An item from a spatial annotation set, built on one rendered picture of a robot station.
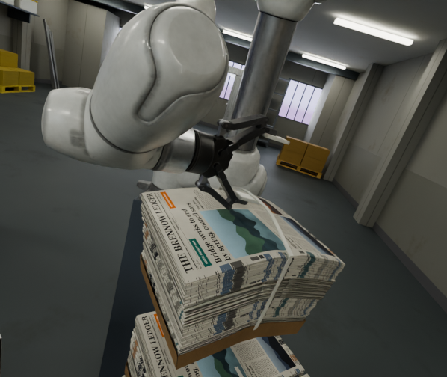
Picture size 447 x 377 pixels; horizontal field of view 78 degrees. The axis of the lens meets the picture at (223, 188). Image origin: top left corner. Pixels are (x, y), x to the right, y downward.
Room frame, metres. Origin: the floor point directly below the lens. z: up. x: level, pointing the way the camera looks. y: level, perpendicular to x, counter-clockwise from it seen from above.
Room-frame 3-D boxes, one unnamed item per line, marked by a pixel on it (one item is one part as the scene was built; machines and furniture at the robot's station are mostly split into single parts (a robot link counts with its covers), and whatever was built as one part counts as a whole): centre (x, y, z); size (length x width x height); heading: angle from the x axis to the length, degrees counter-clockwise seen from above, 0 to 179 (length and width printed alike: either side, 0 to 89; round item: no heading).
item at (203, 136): (0.50, 0.05, 1.31); 0.09 x 0.07 x 0.08; 125
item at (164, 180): (0.97, 0.17, 1.17); 0.18 x 0.16 x 0.22; 87
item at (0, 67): (6.43, 5.71, 0.39); 1.39 x 1.06 x 0.79; 178
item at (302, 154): (7.74, -1.80, 0.38); 1.28 x 0.93 x 0.76; 88
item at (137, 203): (0.97, 0.19, 0.50); 0.20 x 0.20 x 1.00; 88
